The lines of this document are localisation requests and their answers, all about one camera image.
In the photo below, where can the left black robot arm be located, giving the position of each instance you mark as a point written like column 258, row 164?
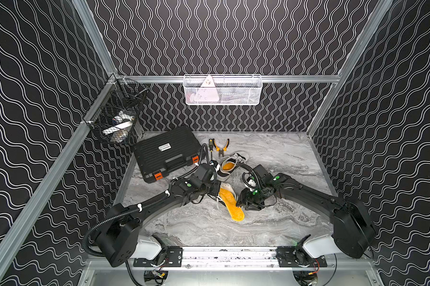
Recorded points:
column 117, row 237

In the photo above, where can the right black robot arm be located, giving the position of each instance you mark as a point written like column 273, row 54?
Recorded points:
column 353, row 229

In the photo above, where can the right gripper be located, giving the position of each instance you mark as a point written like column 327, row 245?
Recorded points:
column 244, row 199

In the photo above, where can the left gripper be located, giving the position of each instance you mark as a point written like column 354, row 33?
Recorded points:
column 214, row 187

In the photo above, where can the black canvas sneaker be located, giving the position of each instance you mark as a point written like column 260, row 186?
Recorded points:
column 239, row 157
column 227, row 195

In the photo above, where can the white wire wall basket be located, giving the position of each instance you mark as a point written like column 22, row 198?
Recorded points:
column 230, row 90

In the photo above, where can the yellow black screwdriver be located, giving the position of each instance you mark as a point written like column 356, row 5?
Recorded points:
column 211, row 145

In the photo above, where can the black wire wall basket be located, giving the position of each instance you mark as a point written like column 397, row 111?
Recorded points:
column 125, row 95

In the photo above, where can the orange insole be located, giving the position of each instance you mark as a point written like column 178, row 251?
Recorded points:
column 236, row 213
column 228, row 166

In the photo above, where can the pink triangle card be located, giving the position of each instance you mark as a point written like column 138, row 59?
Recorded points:
column 208, row 82

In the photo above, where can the orange handled pliers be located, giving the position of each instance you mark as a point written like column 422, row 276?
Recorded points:
column 221, row 149

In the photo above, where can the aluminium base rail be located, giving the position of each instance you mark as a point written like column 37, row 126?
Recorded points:
column 228, row 257

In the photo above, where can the white items in black basket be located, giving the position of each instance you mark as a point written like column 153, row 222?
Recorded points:
column 122, row 124

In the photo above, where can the black plastic tool case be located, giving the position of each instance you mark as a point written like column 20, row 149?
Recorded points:
column 163, row 154

